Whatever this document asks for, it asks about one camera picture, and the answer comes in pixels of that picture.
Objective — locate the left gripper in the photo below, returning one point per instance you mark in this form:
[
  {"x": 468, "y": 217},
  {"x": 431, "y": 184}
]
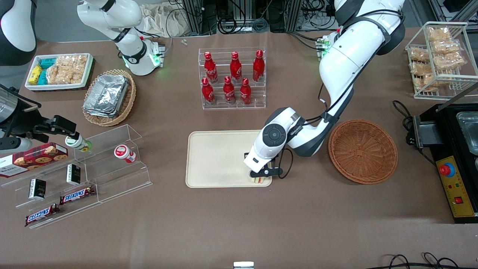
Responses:
[{"x": 245, "y": 155}]

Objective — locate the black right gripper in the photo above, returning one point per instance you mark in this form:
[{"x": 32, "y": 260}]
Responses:
[{"x": 27, "y": 127}]

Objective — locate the triangular sandwich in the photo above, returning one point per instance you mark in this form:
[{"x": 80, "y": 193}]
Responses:
[{"x": 260, "y": 180}]

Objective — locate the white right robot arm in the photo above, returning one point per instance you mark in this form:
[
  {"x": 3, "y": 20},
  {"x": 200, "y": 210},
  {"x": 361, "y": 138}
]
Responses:
[{"x": 129, "y": 45}]

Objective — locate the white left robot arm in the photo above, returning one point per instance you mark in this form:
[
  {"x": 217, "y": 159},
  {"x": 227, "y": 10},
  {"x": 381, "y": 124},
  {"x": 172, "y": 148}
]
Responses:
[{"x": 347, "y": 59}]

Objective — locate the white rectangular snack tray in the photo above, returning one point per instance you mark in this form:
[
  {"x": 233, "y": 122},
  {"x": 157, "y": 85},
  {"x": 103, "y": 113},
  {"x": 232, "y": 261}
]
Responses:
[{"x": 59, "y": 87}]

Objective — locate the cream plastic tray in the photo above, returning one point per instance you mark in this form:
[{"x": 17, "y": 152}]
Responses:
[{"x": 216, "y": 158}]

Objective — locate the light oval wicker basket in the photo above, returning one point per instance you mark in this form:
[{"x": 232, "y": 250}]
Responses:
[{"x": 127, "y": 102}]

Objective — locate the brown wicker basket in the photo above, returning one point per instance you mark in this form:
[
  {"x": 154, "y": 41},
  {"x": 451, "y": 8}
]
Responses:
[{"x": 362, "y": 153}]

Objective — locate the green white drink bottle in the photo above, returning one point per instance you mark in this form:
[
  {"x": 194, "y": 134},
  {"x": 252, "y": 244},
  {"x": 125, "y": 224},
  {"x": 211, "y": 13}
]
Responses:
[{"x": 77, "y": 143}]

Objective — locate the red cookie box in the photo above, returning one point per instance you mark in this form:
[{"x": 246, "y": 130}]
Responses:
[{"x": 35, "y": 158}]

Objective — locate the small black box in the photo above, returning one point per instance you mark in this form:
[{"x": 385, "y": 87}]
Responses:
[
  {"x": 37, "y": 188},
  {"x": 73, "y": 174}
]

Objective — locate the teal snack packet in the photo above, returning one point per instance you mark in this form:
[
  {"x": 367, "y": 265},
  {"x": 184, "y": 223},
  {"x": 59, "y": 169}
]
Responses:
[
  {"x": 47, "y": 62},
  {"x": 43, "y": 77}
]

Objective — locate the yellow snack packet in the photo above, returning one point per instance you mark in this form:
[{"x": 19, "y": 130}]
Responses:
[{"x": 35, "y": 75}]

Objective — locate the stack of foil trays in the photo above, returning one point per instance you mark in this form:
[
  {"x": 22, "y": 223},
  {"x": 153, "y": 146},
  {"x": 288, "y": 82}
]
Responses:
[{"x": 106, "y": 95}]

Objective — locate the rice cracker bags pile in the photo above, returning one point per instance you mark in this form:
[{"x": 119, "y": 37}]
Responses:
[{"x": 69, "y": 69}]

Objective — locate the red capped white bottle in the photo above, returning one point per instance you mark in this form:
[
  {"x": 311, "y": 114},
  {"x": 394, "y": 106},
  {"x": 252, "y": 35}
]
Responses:
[{"x": 124, "y": 152}]

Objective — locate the snickers bar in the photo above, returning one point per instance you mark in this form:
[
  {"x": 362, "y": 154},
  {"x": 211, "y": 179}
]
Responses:
[
  {"x": 41, "y": 215},
  {"x": 76, "y": 195}
]

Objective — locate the clear acrylic stepped display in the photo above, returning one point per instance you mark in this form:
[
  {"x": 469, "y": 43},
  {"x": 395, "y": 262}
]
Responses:
[{"x": 112, "y": 175}]

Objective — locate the clear acrylic bottle rack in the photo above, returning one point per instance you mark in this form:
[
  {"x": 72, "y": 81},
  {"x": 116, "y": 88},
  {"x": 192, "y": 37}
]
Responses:
[{"x": 257, "y": 95}]

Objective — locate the red cola bottle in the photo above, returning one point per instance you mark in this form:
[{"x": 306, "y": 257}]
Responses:
[
  {"x": 229, "y": 91},
  {"x": 235, "y": 69},
  {"x": 245, "y": 93},
  {"x": 207, "y": 93},
  {"x": 210, "y": 69},
  {"x": 258, "y": 67}
]

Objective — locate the beige cloth bag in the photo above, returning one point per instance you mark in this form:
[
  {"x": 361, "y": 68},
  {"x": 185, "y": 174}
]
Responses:
[{"x": 160, "y": 20}]

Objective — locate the red emergency stop button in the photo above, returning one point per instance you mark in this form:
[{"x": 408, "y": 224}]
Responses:
[{"x": 446, "y": 170}]

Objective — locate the black appliance with metal pan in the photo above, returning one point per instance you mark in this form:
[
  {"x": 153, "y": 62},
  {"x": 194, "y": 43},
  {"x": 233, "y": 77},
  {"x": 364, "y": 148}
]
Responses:
[{"x": 444, "y": 127}]

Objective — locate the clear bagged cracker snack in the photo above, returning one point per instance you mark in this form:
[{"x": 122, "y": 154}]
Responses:
[
  {"x": 446, "y": 46},
  {"x": 438, "y": 33},
  {"x": 450, "y": 60},
  {"x": 425, "y": 82},
  {"x": 422, "y": 68},
  {"x": 419, "y": 54}
]

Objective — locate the yellow black control box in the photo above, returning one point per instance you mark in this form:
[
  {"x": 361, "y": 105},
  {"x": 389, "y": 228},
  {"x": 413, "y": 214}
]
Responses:
[{"x": 461, "y": 190}]

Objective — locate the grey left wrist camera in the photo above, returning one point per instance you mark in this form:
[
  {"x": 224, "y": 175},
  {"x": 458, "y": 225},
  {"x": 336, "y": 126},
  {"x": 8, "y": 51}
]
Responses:
[{"x": 266, "y": 172}]

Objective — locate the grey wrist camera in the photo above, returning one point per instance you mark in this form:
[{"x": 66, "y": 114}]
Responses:
[
  {"x": 266, "y": 172},
  {"x": 16, "y": 144}
]

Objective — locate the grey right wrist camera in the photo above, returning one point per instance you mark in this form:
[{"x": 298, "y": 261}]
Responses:
[{"x": 16, "y": 144}]

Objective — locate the small white metal bracket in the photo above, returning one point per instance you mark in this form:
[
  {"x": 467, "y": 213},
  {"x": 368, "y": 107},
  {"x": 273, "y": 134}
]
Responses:
[{"x": 243, "y": 265}]

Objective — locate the aluminium frame post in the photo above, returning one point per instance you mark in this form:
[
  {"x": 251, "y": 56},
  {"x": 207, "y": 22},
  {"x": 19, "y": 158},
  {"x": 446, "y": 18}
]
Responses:
[
  {"x": 294, "y": 15},
  {"x": 192, "y": 16}
]

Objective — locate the aluminium frame beam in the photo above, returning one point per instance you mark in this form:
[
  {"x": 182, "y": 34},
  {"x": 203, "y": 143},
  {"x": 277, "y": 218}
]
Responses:
[{"x": 457, "y": 9}]

